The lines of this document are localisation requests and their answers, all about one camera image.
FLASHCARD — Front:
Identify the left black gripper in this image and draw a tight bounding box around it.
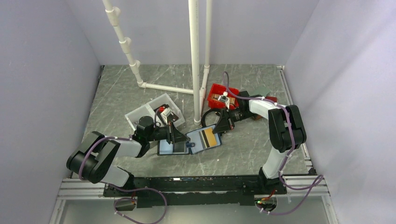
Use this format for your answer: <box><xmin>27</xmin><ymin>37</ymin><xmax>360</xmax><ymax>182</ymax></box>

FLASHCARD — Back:
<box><xmin>147</xmin><ymin>120</ymin><xmax>190</xmax><ymax>144</ymax></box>

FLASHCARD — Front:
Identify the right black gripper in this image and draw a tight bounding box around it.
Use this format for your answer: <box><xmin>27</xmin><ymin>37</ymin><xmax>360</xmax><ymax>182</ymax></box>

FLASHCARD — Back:
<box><xmin>212</xmin><ymin>107</ymin><xmax>255</xmax><ymax>134</ymax></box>

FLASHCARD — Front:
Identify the gold striped credit card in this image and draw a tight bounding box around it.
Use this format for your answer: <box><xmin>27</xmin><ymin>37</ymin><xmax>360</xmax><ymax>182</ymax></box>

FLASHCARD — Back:
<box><xmin>199</xmin><ymin>127</ymin><xmax>218</xmax><ymax>149</ymax></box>

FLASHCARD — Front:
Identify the blue card holder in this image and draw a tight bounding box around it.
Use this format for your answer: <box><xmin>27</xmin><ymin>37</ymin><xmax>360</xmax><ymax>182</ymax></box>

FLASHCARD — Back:
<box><xmin>186</xmin><ymin>125</ymin><xmax>222</xmax><ymax>154</ymax></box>

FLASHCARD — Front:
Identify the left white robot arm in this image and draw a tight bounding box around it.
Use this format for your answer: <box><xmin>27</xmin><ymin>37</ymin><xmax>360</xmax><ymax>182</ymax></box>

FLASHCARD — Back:
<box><xmin>66</xmin><ymin>116</ymin><xmax>190</xmax><ymax>196</ymax></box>

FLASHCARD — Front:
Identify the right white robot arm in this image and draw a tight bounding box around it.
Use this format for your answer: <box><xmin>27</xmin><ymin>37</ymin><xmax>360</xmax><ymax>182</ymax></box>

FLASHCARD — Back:
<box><xmin>213</xmin><ymin>92</ymin><xmax>307</xmax><ymax>194</ymax></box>

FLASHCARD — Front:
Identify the open black card holder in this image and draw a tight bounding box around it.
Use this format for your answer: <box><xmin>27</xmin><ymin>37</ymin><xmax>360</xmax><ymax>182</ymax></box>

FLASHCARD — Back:
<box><xmin>157</xmin><ymin>140</ymin><xmax>190</xmax><ymax>155</ymax></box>

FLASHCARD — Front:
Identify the brown leather card holder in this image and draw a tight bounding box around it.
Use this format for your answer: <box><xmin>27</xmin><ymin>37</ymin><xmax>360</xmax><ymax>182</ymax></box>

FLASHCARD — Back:
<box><xmin>252</xmin><ymin>114</ymin><xmax>262</xmax><ymax>121</ymax></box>

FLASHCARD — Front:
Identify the grey-green card holder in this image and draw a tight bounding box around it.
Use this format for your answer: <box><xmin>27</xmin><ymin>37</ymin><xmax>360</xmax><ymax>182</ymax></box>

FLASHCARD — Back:
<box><xmin>252</xmin><ymin>86</ymin><xmax>271</xmax><ymax>97</ymax></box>

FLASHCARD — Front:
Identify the red leather card holder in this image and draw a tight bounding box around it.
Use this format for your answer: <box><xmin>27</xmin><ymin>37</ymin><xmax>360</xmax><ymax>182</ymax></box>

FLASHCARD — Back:
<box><xmin>266</xmin><ymin>96</ymin><xmax>278</xmax><ymax>103</ymax></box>

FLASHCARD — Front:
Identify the red plastic bin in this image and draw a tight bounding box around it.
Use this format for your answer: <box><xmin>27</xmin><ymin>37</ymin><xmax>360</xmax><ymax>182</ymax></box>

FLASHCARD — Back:
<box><xmin>207</xmin><ymin>84</ymin><xmax>239</xmax><ymax>110</ymax></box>

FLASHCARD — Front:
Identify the clear plastic two-compartment bin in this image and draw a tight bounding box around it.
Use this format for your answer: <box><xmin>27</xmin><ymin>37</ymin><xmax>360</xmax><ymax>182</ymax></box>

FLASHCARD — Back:
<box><xmin>124</xmin><ymin>93</ymin><xmax>185</xmax><ymax>131</ymax></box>

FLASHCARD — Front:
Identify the coiled black cable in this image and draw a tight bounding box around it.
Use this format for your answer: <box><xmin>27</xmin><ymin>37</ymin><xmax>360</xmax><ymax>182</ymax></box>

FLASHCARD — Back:
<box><xmin>200</xmin><ymin>109</ymin><xmax>222</xmax><ymax>127</ymax></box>

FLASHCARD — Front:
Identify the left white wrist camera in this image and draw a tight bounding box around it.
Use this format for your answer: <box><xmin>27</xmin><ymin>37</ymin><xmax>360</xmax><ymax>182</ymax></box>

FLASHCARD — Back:
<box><xmin>159</xmin><ymin>106</ymin><xmax>176</xmax><ymax>124</ymax></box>

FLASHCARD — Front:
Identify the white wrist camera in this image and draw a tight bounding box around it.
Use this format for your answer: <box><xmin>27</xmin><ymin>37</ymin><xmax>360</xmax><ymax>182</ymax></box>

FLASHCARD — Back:
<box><xmin>159</xmin><ymin>106</ymin><xmax>176</xmax><ymax>124</ymax></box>
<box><xmin>217</xmin><ymin>91</ymin><xmax>231</xmax><ymax>109</ymax></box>

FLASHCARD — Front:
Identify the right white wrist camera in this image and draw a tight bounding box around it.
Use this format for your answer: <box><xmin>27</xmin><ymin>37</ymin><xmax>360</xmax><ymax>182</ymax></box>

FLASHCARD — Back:
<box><xmin>217</xmin><ymin>91</ymin><xmax>231</xmax><ymax>109</ymax></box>

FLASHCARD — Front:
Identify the white PVC pipe frame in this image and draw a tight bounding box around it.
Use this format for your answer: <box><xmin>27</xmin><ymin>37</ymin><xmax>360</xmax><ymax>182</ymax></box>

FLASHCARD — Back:
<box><xmin>102</xmin><ymin>0</ymin><xmax>213</xmax><ymax>126</ymax></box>

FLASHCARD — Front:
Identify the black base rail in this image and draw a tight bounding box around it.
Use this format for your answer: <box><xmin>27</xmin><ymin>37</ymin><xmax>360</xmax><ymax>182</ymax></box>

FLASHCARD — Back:
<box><xmin>103</xmin><ymin>175</ymin><xmax>287</xmax><ymax>208</ymax></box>

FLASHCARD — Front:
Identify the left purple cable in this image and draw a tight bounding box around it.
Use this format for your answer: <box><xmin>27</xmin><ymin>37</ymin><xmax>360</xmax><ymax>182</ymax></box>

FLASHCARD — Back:
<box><xmin>78</xmin><ymin>108</ymin><xmax>164</xmax><ymax>186</ymax></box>

